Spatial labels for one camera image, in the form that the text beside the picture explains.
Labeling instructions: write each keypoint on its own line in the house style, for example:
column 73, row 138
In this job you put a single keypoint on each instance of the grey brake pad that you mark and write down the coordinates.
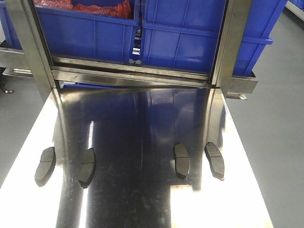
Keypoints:
column 87, row 168
column 45, row 167
column 182, row 162
column 216, row 161

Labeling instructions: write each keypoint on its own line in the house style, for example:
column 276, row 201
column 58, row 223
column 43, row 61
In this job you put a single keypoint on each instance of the right blue plastic crate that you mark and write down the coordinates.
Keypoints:
column 183, row 34

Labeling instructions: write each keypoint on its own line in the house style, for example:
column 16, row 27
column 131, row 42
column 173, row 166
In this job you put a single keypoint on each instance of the blue plastic crate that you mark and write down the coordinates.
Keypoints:
column 81, row 34
column 183, row 34

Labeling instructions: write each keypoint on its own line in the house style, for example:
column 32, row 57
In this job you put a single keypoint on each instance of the red mesh bag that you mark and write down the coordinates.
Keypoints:
column 121, row 10

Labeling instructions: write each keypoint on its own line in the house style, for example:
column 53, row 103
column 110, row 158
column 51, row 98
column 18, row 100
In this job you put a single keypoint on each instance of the left blue plastic crate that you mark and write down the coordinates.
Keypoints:
column 81, row 34

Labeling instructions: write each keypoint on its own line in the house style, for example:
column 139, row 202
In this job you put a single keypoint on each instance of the far-left blue crate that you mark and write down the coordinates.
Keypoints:
column 8, row 28

